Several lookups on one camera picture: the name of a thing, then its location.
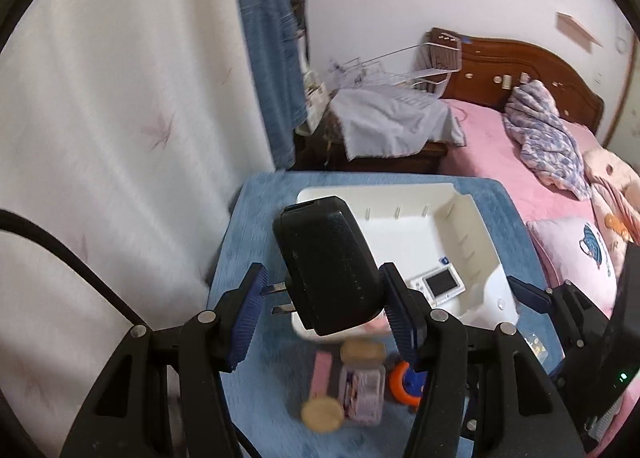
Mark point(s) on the peach cartoon blanket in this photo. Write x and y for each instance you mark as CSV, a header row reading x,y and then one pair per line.
x,y
612,182

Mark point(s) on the small pink wall shelf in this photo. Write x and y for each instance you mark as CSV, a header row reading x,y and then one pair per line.
x,y
580,28

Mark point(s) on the round gold lid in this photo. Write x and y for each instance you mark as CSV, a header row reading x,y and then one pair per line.
x,y
322,416

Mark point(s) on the round white wall fixture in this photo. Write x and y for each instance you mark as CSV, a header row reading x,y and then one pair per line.
x,y
621,44

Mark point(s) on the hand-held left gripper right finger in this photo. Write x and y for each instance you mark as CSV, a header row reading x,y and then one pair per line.
x,y
400,320

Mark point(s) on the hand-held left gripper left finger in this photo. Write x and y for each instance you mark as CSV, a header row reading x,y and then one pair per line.
x,y
249,319

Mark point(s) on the pink pillow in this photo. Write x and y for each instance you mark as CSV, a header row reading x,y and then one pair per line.
x,y
565,258

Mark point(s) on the orange round toy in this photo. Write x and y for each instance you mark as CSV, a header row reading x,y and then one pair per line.
x,y
401,384

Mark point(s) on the white handbag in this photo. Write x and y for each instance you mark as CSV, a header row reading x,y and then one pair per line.
x,y
315,97

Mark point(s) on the black power adapter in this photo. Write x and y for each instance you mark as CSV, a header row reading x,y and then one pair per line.
x,y
325,263

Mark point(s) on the brown wooden headboard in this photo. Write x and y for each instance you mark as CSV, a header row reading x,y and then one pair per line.
x,y
490,67

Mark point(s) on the wooden block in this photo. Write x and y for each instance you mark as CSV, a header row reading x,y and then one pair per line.
x,y
362,351

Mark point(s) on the white handheld game console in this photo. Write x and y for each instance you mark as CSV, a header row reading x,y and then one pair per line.
x,y
440,284

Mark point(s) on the white plastic bin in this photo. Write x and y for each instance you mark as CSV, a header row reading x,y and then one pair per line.
x,y
400,243

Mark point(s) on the white curtain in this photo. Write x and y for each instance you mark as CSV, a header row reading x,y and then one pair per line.
x,y
125,112

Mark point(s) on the pink bar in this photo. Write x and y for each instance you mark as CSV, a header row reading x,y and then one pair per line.
x,y
320,375

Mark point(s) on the purple floral blanket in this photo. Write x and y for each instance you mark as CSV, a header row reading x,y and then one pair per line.
x,y
542,137

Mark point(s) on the denim jacket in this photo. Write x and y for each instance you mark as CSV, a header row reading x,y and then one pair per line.
x,y
270,62

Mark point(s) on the brown wooden nightstand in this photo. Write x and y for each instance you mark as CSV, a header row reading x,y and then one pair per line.
x,y
390,162

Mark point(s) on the grey cloth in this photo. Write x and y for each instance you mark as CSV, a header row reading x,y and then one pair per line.
x,y
390,122

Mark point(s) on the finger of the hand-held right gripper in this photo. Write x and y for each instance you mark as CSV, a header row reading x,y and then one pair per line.
x,y
525,294

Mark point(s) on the pink bed sheet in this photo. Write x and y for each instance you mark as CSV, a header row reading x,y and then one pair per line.
x,y
490,152

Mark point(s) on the blue table mat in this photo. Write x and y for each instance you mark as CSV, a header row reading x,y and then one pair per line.
x,y
260,218

